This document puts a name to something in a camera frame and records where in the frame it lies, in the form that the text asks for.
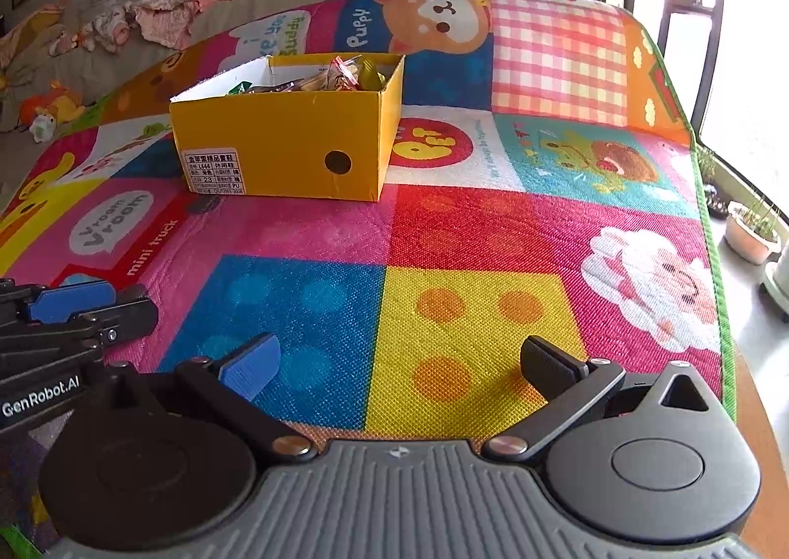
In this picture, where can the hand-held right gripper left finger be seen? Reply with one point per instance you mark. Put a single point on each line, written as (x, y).
(253, 371)

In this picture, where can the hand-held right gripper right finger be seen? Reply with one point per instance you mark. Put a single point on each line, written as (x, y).
(547, 366)

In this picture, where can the orange plush toy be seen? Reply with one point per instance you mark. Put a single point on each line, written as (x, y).
(52, 106)

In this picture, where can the white green biscuit packet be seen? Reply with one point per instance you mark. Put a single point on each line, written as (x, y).
(240, 88)

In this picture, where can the small dark plant pot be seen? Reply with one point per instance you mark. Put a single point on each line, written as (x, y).
(715, 204)

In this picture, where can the colourful cartoon play mat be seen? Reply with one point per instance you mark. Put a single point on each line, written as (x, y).
(493, 275)

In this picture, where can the red peanut snack packet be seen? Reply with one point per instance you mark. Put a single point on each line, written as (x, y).
(339, 75)

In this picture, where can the yellow snack bar packet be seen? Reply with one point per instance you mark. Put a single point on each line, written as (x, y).
(373, 75)

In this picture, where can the white plant pot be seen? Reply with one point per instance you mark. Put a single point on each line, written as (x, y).
(780, 281)

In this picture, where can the printed floral cushion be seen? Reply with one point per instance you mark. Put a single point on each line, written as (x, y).
(21, 38)

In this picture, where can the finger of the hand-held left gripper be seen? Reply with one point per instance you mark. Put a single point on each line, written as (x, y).
(71, 297)
(126, 317)

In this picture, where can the pink crumpled clothing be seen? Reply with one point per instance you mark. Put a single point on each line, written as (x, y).
(172, 13)

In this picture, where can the grey sofa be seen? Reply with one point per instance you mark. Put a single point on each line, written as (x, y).
(234, 4)

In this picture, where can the yellow cardboard box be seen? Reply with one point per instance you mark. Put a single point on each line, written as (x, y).
(277, 146)

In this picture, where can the pink plant pot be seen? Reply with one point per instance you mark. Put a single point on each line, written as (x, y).
(749, 235)

